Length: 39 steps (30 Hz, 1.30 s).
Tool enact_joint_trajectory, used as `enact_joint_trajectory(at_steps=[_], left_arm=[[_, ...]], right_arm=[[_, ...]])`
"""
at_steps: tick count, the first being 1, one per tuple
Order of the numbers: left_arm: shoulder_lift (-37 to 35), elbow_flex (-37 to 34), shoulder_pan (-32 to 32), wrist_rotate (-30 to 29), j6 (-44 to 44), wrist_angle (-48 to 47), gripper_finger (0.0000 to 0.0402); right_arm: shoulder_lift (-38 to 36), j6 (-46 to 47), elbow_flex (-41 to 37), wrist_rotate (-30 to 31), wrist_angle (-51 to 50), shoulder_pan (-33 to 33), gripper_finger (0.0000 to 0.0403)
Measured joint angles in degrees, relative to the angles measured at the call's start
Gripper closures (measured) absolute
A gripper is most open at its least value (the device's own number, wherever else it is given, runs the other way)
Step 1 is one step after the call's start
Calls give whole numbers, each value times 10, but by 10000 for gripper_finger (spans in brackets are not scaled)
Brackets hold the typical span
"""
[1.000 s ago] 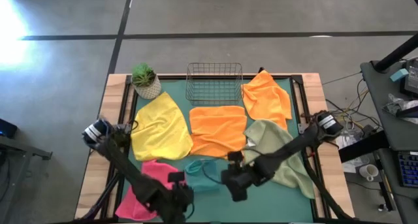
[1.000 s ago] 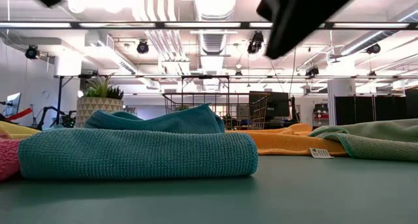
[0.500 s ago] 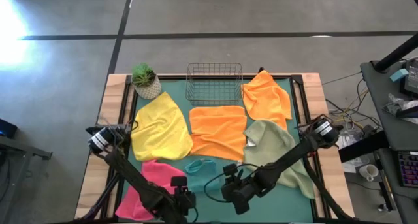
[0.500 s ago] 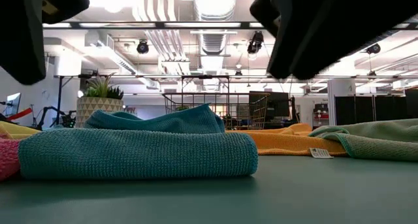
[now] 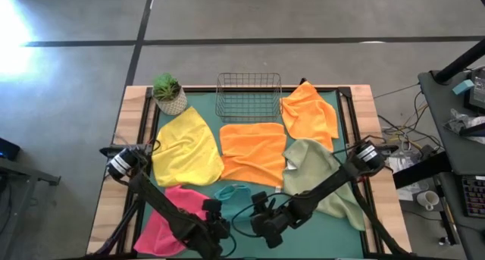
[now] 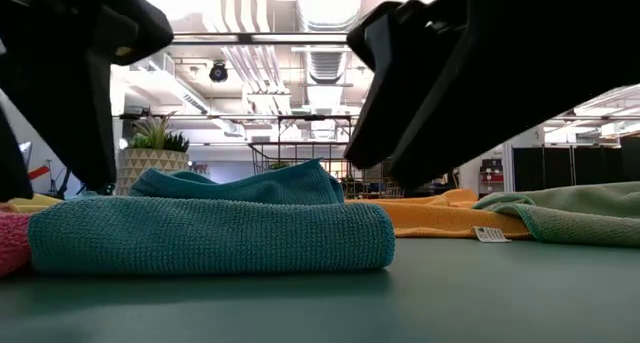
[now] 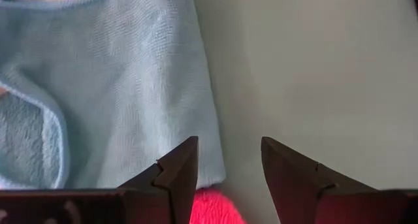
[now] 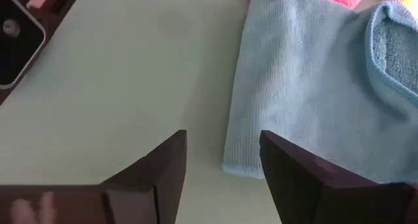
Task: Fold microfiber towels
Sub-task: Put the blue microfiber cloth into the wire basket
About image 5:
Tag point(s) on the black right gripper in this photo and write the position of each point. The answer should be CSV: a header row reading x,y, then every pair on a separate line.
x,y
274,224

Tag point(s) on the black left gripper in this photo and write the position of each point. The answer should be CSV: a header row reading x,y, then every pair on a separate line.
x,y
218,226

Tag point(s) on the blue microfiber towel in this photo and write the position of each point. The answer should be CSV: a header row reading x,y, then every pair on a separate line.
x,y
236,207

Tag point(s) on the pink microfiber towel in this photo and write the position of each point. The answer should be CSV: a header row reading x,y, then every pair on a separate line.
x,y
155,237

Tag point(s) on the light green microfiber towel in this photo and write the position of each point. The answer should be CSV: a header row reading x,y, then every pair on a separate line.
x,y
307,165

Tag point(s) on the orange microfiber towel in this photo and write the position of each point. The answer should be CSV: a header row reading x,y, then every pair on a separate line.
x,y
252,154
308,112

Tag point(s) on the yellow microfiber towel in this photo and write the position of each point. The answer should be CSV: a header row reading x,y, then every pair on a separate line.
x,y
187,150

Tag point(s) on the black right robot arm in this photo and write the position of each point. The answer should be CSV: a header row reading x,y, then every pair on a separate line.
x,y
329,184

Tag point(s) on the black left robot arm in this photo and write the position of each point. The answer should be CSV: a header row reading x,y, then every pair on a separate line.
x,y
163,210

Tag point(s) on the black support strut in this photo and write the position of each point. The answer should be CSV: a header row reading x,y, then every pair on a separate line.
x,y
373,222
121,229

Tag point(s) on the white papers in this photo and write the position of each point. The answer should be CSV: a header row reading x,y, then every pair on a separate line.
x,y
398,165

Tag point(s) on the potted plant patterned white pot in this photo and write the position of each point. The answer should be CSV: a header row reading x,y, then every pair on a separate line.
x,y
170,97

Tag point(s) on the small black clamp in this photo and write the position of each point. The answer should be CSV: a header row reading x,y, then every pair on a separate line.
x,y
303,81

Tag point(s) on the white mug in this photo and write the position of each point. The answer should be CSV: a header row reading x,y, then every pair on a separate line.
x,y
427,200

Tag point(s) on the black desk support bar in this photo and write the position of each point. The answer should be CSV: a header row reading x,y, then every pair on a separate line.
x,y
420,171

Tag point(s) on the backlit keyboard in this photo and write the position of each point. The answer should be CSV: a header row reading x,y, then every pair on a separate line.
x,y
473,195

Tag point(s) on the grey metal cart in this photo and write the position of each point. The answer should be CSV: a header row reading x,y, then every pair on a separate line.
x,y
22,173

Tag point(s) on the dark grey side desk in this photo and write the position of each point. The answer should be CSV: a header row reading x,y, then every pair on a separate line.
x,y
466,157

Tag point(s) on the crumpled plastic bag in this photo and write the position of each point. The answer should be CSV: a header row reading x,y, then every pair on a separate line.
x,y
460,119

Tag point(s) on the black device blue light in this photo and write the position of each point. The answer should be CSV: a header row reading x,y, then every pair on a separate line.
x,y
8,150

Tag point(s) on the light blue box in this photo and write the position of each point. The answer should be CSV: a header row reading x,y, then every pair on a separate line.
x,y
463,87

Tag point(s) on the black pole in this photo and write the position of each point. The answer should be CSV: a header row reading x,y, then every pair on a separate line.
x,y
460,63

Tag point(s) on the black table frame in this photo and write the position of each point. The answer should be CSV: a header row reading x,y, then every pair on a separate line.
x,y
201,89

